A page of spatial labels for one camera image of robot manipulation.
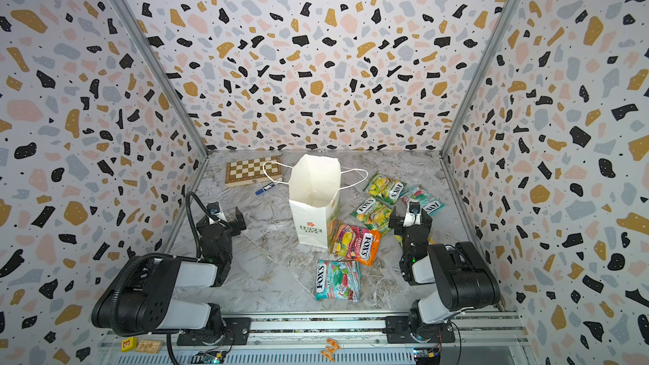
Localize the green teal snack packet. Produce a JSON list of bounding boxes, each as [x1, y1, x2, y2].
[[400, 185, 444, 216]]

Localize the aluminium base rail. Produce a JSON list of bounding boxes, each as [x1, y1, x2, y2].
[[97, 309, 535, 364]]

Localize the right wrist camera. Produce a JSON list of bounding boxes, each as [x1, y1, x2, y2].
[[403, 201, 422, 227]]

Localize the yellow tag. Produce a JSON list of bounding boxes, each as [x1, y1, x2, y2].
[[120, 336, 138, 352]]

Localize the blue marker pen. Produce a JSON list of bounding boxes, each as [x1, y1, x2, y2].
[[255, 182, 277, 195]]

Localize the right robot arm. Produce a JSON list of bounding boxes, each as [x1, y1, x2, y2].
[[385, 202, 500, 344]]

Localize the wooden chessboard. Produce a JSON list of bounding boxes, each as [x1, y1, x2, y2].
[[225, 155, 282, 188]]

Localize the right circuit board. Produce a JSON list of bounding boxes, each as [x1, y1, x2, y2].
[[413, 347, 441, 365]]

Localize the white paper bag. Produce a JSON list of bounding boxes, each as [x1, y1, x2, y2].
[[262, 155, 368, 249]]

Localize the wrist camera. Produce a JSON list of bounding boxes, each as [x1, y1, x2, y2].
[[403, 201, 422, 227], [206, 202, 227, 226]]

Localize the wooden tag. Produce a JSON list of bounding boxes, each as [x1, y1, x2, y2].
[[135, 340, 162, 355]]

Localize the orange clips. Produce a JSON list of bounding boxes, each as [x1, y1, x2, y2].
[[320, 338, 341, 363]]

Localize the left circuit board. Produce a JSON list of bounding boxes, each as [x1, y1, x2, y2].
[[190, 350, 226, 364]]

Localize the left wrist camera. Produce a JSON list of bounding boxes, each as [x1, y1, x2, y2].
[[206, 202, 227, 226]]

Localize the circuit board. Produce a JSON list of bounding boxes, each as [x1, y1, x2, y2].
[[413, 347, 441, 365], [190, 350, 226, 364]]

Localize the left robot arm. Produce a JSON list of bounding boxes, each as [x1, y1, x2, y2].
[[91, 203, 247, 342]]

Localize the orange snack packet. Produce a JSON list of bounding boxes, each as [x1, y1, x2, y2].
[[330, 221, 381, 266]]

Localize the black corrugated cable conduit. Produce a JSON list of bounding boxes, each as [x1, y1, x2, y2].
[[109, 190, 224, 365]]

